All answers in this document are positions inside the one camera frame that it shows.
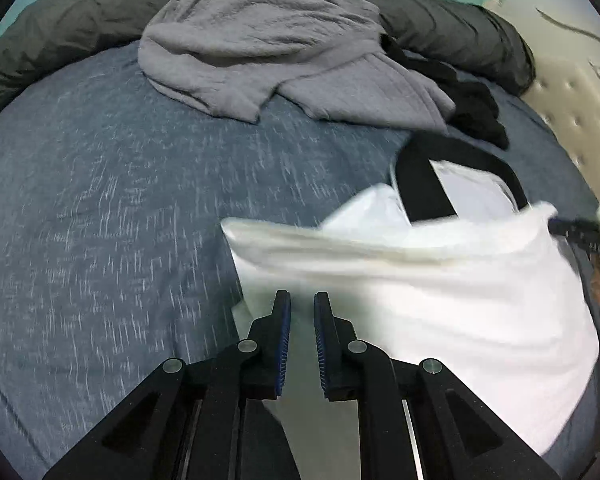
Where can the dark grey duvet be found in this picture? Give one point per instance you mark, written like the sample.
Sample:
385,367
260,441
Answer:
55,25

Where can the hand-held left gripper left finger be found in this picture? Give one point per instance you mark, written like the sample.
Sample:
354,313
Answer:
284,345

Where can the white garment with black waistband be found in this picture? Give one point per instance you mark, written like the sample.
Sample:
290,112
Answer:
455,300

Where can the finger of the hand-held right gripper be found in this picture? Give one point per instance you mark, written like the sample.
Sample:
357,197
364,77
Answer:
575,232

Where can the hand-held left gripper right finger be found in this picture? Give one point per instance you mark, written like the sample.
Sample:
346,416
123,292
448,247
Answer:
321,340

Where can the blue bed sheet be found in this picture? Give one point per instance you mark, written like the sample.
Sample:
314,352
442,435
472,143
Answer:
105,210

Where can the grey knit garment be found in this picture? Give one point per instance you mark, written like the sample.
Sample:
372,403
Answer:
260,50

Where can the cream tufted headboard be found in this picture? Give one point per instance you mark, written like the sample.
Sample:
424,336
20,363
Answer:
570,105

